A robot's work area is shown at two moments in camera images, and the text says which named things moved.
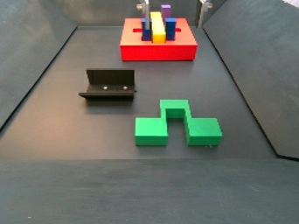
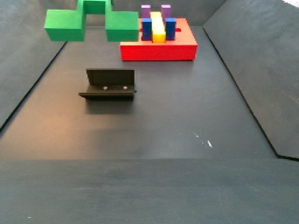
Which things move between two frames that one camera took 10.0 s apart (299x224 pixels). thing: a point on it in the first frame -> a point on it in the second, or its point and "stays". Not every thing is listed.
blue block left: (145, 32) stays
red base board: (137, 50) stays
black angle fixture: (109, 82) stays
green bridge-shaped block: (203, 130) -> (64, 24)
